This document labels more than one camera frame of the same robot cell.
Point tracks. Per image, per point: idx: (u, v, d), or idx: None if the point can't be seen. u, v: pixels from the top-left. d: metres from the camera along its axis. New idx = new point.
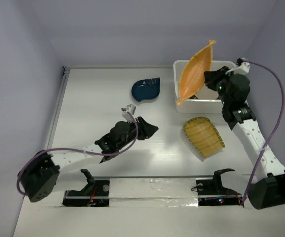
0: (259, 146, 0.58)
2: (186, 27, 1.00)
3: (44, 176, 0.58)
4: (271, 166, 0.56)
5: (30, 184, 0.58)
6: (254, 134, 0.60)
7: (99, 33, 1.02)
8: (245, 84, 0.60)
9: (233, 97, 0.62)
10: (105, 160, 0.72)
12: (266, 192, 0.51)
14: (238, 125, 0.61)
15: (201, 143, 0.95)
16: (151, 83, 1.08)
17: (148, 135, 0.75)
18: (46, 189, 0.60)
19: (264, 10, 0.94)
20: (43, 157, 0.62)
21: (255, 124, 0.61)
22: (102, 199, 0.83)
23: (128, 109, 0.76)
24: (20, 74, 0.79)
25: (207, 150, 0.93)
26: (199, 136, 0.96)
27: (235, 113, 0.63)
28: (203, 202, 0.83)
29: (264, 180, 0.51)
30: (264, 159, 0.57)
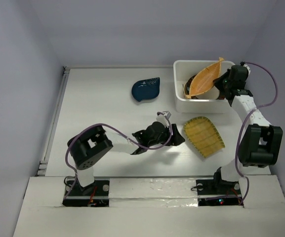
0: (250, 108, 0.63)
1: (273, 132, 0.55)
2: (186, 26, 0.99)
3: (97, 147, 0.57)
4: (259, 120, 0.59)
5: (82, 152, 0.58)
6: (248, 102, 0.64)
7: (99, 33, 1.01)
8: (244, 68, 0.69)
9: (233, 78, 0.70)
10: (135, 153, 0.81)
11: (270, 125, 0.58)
12: (252, 138, 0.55)
14: (235, 97, 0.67)
15: (201, 143, 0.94)
16: (151, 83, 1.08)
17: (176, 142, 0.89)
18: (94, 161, 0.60)
19: (266, 10, 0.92)
20: (98, 130, 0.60)
21: (250, 97, 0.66)
22: (101, 199, 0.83)
23: (165, 114, 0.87)
24: (19, 75, 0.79)
25: (206, 151, 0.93)
26: (199, 136, 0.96)
27: (235, 91, 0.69)
28: (203, 202, 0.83)
29: (249, 128, 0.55)
30: (252, 116, 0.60)
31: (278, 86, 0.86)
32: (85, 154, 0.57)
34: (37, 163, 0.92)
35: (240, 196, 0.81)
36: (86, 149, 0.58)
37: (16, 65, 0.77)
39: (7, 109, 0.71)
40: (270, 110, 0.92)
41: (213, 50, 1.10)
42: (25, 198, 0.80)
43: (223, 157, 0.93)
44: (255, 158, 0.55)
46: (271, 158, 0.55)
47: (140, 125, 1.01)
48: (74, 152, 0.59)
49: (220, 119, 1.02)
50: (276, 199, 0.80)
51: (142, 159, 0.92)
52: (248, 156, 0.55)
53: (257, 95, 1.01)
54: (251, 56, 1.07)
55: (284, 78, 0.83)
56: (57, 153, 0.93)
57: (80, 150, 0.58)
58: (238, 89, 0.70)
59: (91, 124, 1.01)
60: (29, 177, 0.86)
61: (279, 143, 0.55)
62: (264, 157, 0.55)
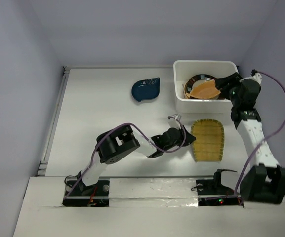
0: (256, 140, 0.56)
1: (280, 175, 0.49)
2: (186, 27, 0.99)
3: (127, 144, 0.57)
4: (264, 159, 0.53)
5: (110, 148, 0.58)
6: (255, 131, 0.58)
7: (99, 33, 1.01)
8: (257, 88, 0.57)
9: (242, 99, 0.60)
10: (151, 155, 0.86)
11: (278, 165, 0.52)
12: (255, 181, 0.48)
14: (241, 122, 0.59)
15: (201, 144, 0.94)
16: (151, 83, 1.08)
17: (188, 141, 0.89)
18: (120, 158, 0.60)
19: (266, 10, 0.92)
20: (127, 129, 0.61)
21: (258, 124, 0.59)
22: (102, 199, 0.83)
23: (177, 118, 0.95)
24: (20, 76, 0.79)
25: (203, 155, 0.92)
26: (202, 137, 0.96)
27: (241, 115, 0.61)
28: (203, 202, 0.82)
29: (254, 169, 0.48)
30: (259, 152, 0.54)
31: (278, 87, 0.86)
32: (113, 150, 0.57)
34: (37, 163, 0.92)
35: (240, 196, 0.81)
36: (114, 146, 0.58)
37: (16, 65, 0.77)
39: (7, 108, 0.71)
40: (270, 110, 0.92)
41: (213, 50, 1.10)
42: (25, 198, 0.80)
43: (223, 157, 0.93)
44: (258, 199, 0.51)
46: (275, 199, 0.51)
47: (141, 125, 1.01)
48: (102, 147, 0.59)
49: (220, 119, 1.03)
50: None
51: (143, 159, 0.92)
52: (249, 196, 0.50)
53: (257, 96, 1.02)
54: (251, 56, 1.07)
55: (284, 78, 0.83)
56: (57, 153, 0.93)
57: (109, 148, 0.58)
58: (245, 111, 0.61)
59: (91, 124, 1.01)
60: (29, 177, 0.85)
61: None
62: (267, 199, 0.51)
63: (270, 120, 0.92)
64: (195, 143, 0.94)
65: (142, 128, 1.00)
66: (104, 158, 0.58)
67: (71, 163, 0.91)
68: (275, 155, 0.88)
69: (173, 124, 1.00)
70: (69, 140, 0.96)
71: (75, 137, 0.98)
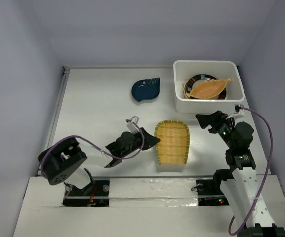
0: (252, 195, 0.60)
1: (275, 235, 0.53)
2: (186, 26, 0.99)
3: (72, 159, 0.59)
4: (261, 216, 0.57)
5: (54, 168, 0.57)
6: (250, 183, 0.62)
7: (99, 33, 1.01)
8: (250, 135, 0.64)
9: (237, 143, 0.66)
10: (109, 165, 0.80)
11: (272, 223, 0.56)
12: None
14: (237, 170, 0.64)
15: (164, 146, 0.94)
16: (151, 83, 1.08)
17: (149, 144, 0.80)
18: (66, 174, 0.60)
19: (266, 10, 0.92)
20: (71, 142, 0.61)
21: (253, 173, 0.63)
22: (102, 199, 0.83)
23: (133, 120, 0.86)
24: (20, 76, 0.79)
25: (166, 157, 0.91)
26: (166, 138, 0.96)
27: (236, 158, 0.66)
28: (203, 202, 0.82)
29: (250, 230, 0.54)
30: (255, 209, 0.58)
31: (278, 87, 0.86)
32: (58, 169, 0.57)
34: (37, 163, 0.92)
35: None
36: (58, 163, 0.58)
37: (16, 65, 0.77)
39: (7, 108, 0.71)
40: (270, 110, 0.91)
41: (213, 50, 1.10)
42: (25, 198, 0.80)
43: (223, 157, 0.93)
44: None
46: None
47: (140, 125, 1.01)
48: (46, 168, 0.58)
49: None
50: (276, 199, 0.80)
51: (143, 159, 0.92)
52: None
53: (257, 96, 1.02)
54: (251, 56, 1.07)
55: (284, 78, 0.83)
56: None
57: (53, 166, 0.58)
58: (240, 155, 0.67)
59: (91, 124, 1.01)
60: (29, 177, 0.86)
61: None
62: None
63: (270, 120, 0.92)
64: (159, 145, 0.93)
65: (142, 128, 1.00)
66: (50, 178, 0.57)
67: None
68: (275, 155, 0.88)
69: (131, 128, 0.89)
70: None
71: None
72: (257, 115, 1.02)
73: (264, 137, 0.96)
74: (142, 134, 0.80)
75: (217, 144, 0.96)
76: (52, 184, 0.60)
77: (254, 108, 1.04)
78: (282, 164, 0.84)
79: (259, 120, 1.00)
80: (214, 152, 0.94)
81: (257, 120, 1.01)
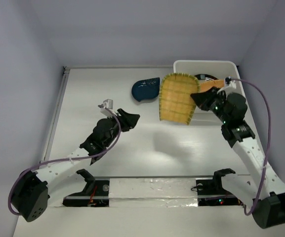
0: (260, 165, 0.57)
1: None
2: (186, 27, 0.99)
3: (34, 192, 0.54)
4: (273, 184, 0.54)
5: (23, 207, 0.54)
6: (254, 153, 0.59)
7: (99, 34, 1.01)
8: (244, 104, 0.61)
9: (232, 116, 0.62)
10: (94, 160, 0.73)
11: None
12: (270, 212, 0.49)
14: (238, 144, 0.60)
15: (168, 102, 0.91)
16: (151, 83, 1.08)
17: (132, 125, 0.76)
18: (40, 207, 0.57)
19: (266, 10, 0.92)
20: (27, 176, 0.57)
21: (254, 141, 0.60)
22: (102, 199, 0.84)
23: (105, 106, 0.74)
24: (20, 76, 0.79)
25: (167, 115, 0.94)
26: (172, 94, 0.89)
27: (234, 132, 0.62)
28: (203, 202, 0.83)
29: (267, 200, 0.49)
30: (266, 178, 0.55)
31: (278, 87, 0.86)
32: (24, 210, 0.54)
34: (36, 162, 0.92)
35: None
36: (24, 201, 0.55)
37: (16, 65, 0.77)
39: (6, 108, 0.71)
40: (270, 110, 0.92)
41: (213, 50, 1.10)
42: None
43: (223, 157, 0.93)
44: (272, 224, 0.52)
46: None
47: (141, 125, 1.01)
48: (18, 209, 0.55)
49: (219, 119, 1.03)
50: None
51: (142, 159, 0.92)
52: (266, 225, 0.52)
53: (257, 96, 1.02)
54: (250, 56, 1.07)
55: (284, 78, 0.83)
56: (57, 153, 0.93)
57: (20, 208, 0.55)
58: (237, 128, 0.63)
59: (91, 124, 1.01)
60: None
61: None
62: (281, 222, 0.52)
63: (270, 120, 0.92)
64: (162, 102, 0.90)
65: (142, 128, 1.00)
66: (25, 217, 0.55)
67: None
68: (275, 155, 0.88)
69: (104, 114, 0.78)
70: (68, 140, 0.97)
71: (75, 137, 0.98)
72: (257, 115, 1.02)
73: (264, 137, 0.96)
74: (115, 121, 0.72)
75: (217, 144, 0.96)
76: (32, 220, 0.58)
77: (254, 108, 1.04)
78: (282, 164, 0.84)
79: (258, 120, 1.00)
80: (214, 152, 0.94)
81: (257, 120, 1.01)
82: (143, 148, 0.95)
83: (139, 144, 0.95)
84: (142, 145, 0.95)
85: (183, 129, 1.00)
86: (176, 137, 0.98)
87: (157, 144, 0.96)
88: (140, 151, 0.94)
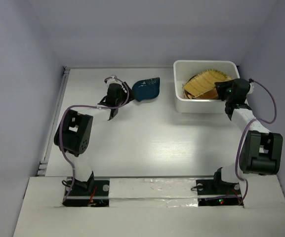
0: (249, 118, 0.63)
1: (273, 137, 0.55)
2: (186, 27, 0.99)
3: (83, 124, 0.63)
4: (259, 128, 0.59)
5: (74, 138, 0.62)
6: (247, 114, 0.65)
7: (98, 34, 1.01)
8: (247, 83, 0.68)
9: (234, 93, 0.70)
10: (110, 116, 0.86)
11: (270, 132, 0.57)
12: (252, 144, 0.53)
14: (234, 110, 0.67)
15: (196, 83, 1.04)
16: (151, 83, 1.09)
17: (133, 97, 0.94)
18: (87, 138, 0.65)
19: (266, 10, 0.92)
20: (72, 113, 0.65)
21: (250, 111, 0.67)
22: (102, 199, 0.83)
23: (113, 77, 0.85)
24: (19, 75, 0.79)
25: (189, 87, 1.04)
26: (203, 79, 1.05)
27: (234, 106, 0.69)
28: (203, 202, 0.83)
29: (248, 133, 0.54)
30: (252, 125, 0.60)
31: (278, 87, 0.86)
32: (76, 137, 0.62)
34: (37, 163, 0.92)
35: (240, 196, 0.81)
36: (73, 134, 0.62)
37: (16, 65, 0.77)
39: (6, 108, 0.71)
40: (271, 110, 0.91)
41: (213, 50, 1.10)
42: (25, 198, 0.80)
43: (223, 157, 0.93)
44: (257, 167, 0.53)
46: (274, 166, 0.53)
47: (141, 125, 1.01)
48: (66, 142, 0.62)
49: (219, 119, 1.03)
50: (277, 199, 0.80)
51: (143, 158, 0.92)
52: (249, 164, 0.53)
53: (257, 95, 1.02)
54: (250, 56, 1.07)
55: (284, 77, 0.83)
56: (57, 153, 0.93)
57: (70, 139, 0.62)
58: (237, 104, 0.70)
59: None
60: (29, 177, 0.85)
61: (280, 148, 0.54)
62: (265, 166, 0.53)
63: (269, 119, 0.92)
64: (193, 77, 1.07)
65: (142, 128, 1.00)
66: (75, 148, 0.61)
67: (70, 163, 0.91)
68: None
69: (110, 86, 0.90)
70: None
71: None
72: (256, 115, 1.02)
73: None
74: (125, 86, 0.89)
75: (217, 143, 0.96)
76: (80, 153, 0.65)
77: (254, 107, 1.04)
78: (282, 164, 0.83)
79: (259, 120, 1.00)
80: (214, 151, 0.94)
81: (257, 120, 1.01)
82: (144, 147, 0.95)
83: (139, 144, 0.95)
84: (142, 145, 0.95)
85: (183, 128, 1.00)
86: (176, 137, 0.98)
87: (156, 145, 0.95)
88: (140, 150, 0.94)
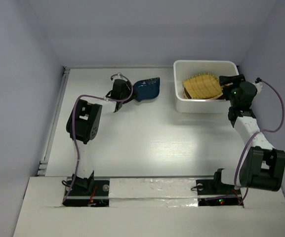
0: (252, 130, 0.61)
1: (276, 156, 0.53)
2: (186, 27, 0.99)
3: (94, 112, 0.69)
4: (262, 143, 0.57)
5: (85, 125, 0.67)
6: (250, 124, 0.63)
7: (98, 34, 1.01)
8: (254, 90, 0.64)
9: (239, 99, 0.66)
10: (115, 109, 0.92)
11: (273, 148, 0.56)
12: (253, 163, 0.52)
14: (238, 118, 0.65)
15: (197, 90, 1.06)
16: (151, 83, 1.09)
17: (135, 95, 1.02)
18: (96, 126, 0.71)
19: (266, 10, 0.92)
20: (82, 103, 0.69)
21: (254, 119, 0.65)
22: (102, 199, 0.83)
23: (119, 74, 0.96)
24: (20, 75, 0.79)
25: (188, 87, 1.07)
26: (202, 84, 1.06)
27: (238, 113, 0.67)
28: (203, 202, 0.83)
29: (250, 150, 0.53)
30: (255, 138, 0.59)
31: (278, 87, 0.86)
32: (87, 125, 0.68)
34: (37, 163, 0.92)
35: (240, 196, 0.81)
36: (84, 122, 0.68)
37: (16, 65, 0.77)
39: (6, 108, 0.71)
40: (271, 109, 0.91)
41: (213, 50, 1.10)
42: (25, 198, 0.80)
43: (223, 157, 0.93)
44: (257, 184, 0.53)
46: (274, 183, 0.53)
47: (141, 125, 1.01)
48: (77, 130, 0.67)
49: (219, 119, 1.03)
50: (277, 199, 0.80)
51: (142, 158, 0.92)
52: (249, 181, 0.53)
53: (257, 95, 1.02)
54: (251, 56, 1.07)
55: None
56: (57, 153, 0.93)
57: (82, 126, 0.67)
58: (241, 110, 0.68)
59: None
60: (29, 177, 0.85)
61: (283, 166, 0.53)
62: (265, 183, 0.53)
63: (270, 119, 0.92)
64: (193, 79, 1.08)
65: (142, 128, 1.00)
66: (86, 135, 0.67)
67: (70, 163, 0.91)
68: None
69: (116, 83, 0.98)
70: (68, 140, 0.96)
71: None
72: (256, 115, 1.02)
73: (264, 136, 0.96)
74: (130, 85, 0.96)
75: (217, 143, 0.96)
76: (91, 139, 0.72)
77: (254, 107, 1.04)
78: None
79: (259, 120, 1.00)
80: (214, 151, 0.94)
81: (257, 119, 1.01)
82: (143, 147, 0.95)
83: (139, 144, 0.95)
84: (142, 145, 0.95)
85: (183, 128, 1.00)
86: (176, 137, 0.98)
87: (156, 145, 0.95)
88: (140, 150, 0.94)
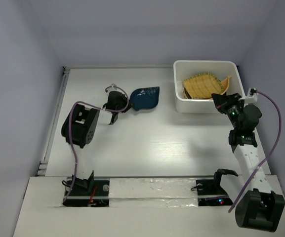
0: (252, 166, 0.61)
1: (274, 200, 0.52)
2: (186, 27, 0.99)
3: (90, 116, 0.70)
4: (259, 184, 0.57)
5: (81, 129, 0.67)
6: (250, 155, 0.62)
7: (98, 34, 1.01)
8: (257, 116, 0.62)
9: (241, 125, 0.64)
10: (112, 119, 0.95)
11: (272, 191, 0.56)
12: (250, 208, 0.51)
14: (238, 146, 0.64)
15: (197, 90, 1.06)
16: (150, 93, 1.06)
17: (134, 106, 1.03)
18: (92, 131, 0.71)
19: (265, 10, 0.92)
20: (78, 108, 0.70)
21: (254, 148, 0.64)
22: (102, 199, 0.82)
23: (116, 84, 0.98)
24: (20, 75, 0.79)
25: (188, 86, 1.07)
26: (202, 84, 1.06)
27: (239, 138, 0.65)
28: (203, 202, 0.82)
29: (248, 194, 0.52)
30: (254, 177, 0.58)
31: (278, 87, 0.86)
32: (83, 128, 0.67)
34: (37, 163, 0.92)
35: None
36: (79, 125, 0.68)
37: (16, 65, 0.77)
39: (6, 108, 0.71)
40: (270, 110, 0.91)
41: (213, 50, 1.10)
42: (25, 198, 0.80)
43: (223, 157, 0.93)
44: (252, 225, 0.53)
46: (269, 225, 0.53)
47: (140, 125, 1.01)
48: (73, 133, 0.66)
49: (219, 120, 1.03)
50: None
51: (142, 158, 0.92)
52: (244, 222, 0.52)
53: None
54: (251, 56, 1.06)
55: (284, 77, 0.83)
56: (57, 153, 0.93)
57: (77, 129, 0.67)
58: (242, 135, 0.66)
59: None
60: (29, 177, 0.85)
61: (280, 212, 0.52)
62: (262, 225, 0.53)
63: (269, 120, 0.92)
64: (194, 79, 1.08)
65: (142, 128, 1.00)
66: (82, 138, 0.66)
67: (70, 163, 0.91)
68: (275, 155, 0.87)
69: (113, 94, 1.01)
70: None
71: None
72: None
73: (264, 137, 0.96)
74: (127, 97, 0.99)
75: (217, 144, 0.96)
76: (87, 143, 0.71)
77: None
78: (282, 164, 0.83)
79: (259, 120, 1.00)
80: (214, 151, 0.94)
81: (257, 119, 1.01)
82: (143, 148, 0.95)
83: (139, 145, 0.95)
84: (142, 145, 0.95)
85: (183, 128, 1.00)
86: (176, 137, 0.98)
87: (156, 145, 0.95)
88: (140, 151, 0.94)
